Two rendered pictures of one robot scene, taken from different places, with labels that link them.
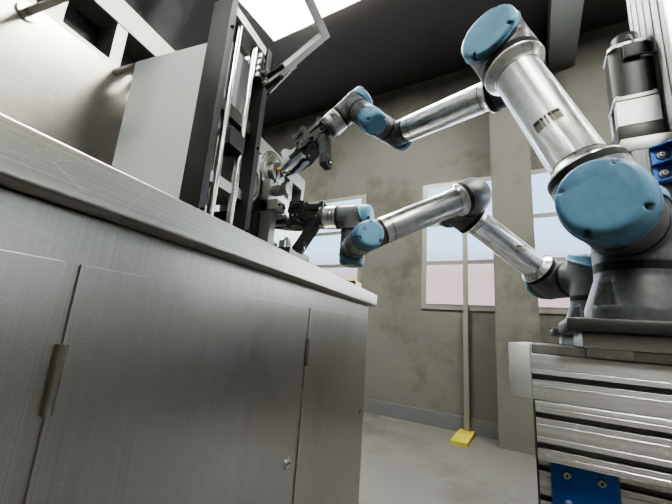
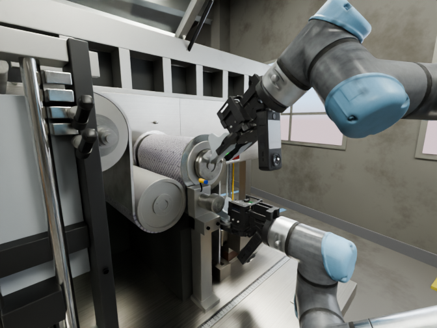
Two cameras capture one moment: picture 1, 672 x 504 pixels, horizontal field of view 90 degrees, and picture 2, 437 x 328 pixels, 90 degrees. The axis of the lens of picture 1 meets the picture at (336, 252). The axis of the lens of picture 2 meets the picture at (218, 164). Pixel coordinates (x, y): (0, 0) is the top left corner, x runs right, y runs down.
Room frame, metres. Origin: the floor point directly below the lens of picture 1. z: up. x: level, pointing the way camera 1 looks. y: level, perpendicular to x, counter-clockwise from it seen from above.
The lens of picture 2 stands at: (0.56, -0.04, 1.36)
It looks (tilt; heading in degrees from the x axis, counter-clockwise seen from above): 12 degrees down; 25
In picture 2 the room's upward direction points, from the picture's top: straight up
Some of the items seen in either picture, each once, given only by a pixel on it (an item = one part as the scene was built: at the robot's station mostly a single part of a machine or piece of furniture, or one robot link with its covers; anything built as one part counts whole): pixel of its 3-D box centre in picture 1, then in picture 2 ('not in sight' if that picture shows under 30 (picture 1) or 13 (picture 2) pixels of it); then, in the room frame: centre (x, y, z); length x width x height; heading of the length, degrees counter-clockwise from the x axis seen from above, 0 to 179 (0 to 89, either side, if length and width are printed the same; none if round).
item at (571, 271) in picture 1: (589, 275); not in sight; (1.00, -0.77, 0.98); 0.13 x 0.12 x 0.14; 11
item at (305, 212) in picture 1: (307, 216); (253, 220); (1.05, 0.10, 1.12); 0.12 x 0.08 x 0.09; 69
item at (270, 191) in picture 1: (270, 228); (205, 247); (0.98, 0.20, 1.05); 0.06 x 0.05 x 0.31; 69
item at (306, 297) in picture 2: (353, 247); (316, 301); (0.98, -0.05, 1.01); 0.11 x 0.08 x 0.11; 11
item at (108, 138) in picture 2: not in sight; (103, 136); (0.77, 0.24, 1.34); 0.06 x 0.03 x 0.03; 69
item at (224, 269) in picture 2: not in sight; (195, 251); (1.13, 0.32, 0.92); 0.28 x 0.04 x 0.04; 69
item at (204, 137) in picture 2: (273, 174); (205, 164); (1.03, 0.22, 1.25); 0.15 x 0.01 x 0.15; 159
